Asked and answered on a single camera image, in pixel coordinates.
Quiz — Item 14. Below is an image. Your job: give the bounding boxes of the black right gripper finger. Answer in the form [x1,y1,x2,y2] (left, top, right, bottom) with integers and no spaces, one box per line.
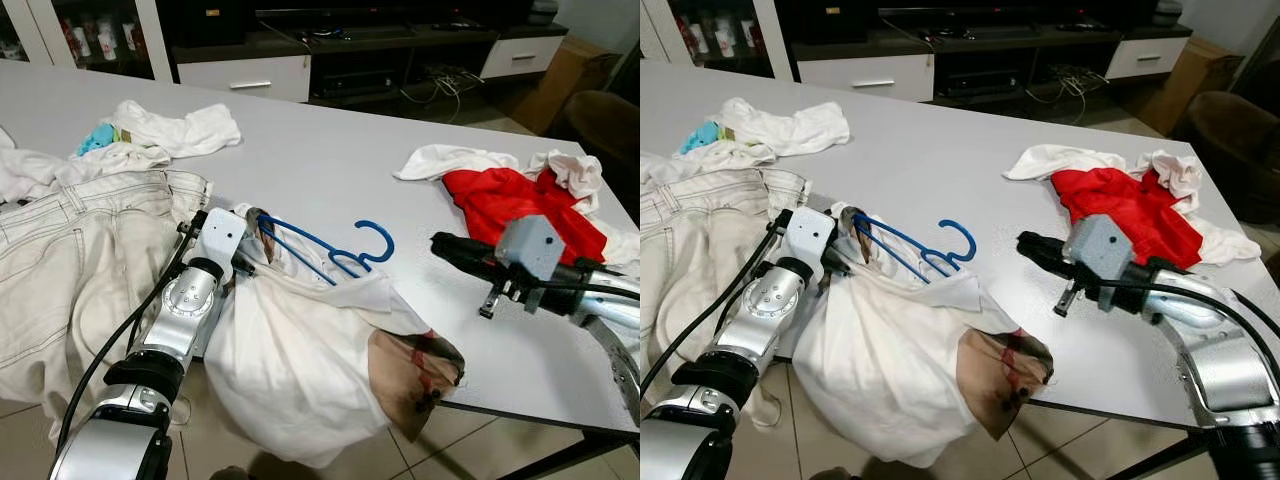
[1016,232,1076,261]
[1025,255,1081,284]
[430,232,501,259]
[440,252,501,279]

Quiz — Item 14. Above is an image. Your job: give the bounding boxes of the blue plastic hanger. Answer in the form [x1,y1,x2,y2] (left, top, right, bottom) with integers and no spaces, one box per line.
[853,212,979,285]
[255,212,397,288]

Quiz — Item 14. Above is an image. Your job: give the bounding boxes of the plain red shirt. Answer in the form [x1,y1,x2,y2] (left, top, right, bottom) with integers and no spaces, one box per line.
[1050,166,1208,273]
[441,166,609,268]

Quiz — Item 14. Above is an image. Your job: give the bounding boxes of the white mesh jersey brown print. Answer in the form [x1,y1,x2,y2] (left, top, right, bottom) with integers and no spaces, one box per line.
[203,203,467,471]
[792,203,1056,443]

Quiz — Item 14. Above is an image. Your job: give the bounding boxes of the cream crumpled shirt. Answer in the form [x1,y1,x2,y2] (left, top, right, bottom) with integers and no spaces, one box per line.
[1133,150,1264,268]
[524,150,641,268]

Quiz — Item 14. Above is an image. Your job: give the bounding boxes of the cream white jeans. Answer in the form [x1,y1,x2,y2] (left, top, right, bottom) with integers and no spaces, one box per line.
[640,167,813,433]
[0,168,214,448]

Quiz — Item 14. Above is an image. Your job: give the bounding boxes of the white garment with teal patch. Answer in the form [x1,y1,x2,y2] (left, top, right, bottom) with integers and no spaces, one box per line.
[683,97,852,168]
[75,99,244,173]

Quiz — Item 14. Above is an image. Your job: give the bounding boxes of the black set-top box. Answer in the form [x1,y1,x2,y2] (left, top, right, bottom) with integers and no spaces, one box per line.
[938,70,1023,99]
[313,70,399,99]

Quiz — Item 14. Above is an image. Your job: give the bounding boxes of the white crumpled shirt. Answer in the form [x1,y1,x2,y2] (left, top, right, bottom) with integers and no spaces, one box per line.
[0,125,173,203]
[640,148,779,196]

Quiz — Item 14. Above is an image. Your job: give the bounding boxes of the brown armchair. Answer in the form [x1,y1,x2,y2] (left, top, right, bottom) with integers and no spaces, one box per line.
[1185,90,1280,226]
[565,88,641,198]

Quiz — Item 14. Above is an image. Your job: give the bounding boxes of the brown cardboard box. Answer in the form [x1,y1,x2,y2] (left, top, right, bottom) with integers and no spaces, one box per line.
[500,38,623,138]

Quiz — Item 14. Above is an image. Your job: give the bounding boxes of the wide white console drawer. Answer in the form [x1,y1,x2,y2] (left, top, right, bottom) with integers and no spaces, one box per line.
[797,55,937,104]
[177,55,312,104]

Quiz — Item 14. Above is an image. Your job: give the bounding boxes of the teal cloth patch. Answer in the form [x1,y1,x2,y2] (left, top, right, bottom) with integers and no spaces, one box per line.
[77,124,121,158]

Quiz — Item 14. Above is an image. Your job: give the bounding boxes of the small white console drawer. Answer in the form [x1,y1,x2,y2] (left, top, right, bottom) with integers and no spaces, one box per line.
[1105,37,1194,81]
[480,35,569,81]

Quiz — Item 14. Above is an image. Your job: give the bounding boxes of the black television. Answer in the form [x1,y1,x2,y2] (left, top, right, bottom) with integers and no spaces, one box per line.
[875,0,1166,29]
[252,0,546,29]

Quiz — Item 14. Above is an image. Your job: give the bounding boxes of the white glass door cabinet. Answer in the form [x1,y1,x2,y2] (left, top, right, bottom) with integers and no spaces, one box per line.
[0,0,177,83]
[640,0,798,83]

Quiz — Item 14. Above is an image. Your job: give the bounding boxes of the black speaker box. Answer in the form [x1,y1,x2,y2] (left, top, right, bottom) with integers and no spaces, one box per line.
[775,0,873,49]
[158,0,253,49]

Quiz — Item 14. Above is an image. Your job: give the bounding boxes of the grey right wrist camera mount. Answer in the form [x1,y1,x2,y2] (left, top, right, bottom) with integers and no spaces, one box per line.
[1060,212,1138,313]
[495,214,566,313]

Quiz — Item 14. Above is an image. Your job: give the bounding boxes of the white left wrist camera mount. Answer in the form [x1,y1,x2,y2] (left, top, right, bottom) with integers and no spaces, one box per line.
[783,206,838,273]
[188,207,249,271]

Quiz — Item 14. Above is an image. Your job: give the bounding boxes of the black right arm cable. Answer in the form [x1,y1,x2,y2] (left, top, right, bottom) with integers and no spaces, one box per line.
[1100,275,1280,341]
[490,275,641,306]

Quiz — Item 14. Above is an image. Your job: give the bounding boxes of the white cable tangle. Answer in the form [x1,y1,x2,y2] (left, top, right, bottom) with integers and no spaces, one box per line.
[1025,63,1111,123]
[400,63,488,123]

